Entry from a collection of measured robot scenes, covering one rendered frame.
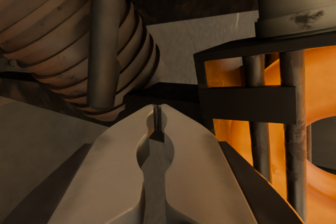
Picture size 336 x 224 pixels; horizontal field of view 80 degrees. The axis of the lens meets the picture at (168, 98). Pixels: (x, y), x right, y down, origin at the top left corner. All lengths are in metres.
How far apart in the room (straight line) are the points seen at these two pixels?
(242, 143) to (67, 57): 0.16
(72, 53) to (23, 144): 0.59
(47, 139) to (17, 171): 0.12
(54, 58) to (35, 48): 0.01
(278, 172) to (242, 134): 0.04
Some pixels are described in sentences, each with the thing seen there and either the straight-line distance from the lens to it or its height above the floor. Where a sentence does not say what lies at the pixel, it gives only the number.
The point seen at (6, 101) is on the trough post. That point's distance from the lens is 0.70.
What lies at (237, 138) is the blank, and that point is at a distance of 0.18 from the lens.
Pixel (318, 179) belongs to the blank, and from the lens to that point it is 0.20.
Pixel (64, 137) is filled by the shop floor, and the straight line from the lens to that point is 0.80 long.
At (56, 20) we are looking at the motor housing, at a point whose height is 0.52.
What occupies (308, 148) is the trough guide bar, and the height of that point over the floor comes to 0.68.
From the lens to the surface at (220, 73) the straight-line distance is 0.16.
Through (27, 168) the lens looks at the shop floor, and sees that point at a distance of 0.78.
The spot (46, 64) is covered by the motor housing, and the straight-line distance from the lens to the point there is 0.20.
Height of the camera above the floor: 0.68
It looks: 35 degrees down
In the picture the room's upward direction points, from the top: 97 degrees clockwise
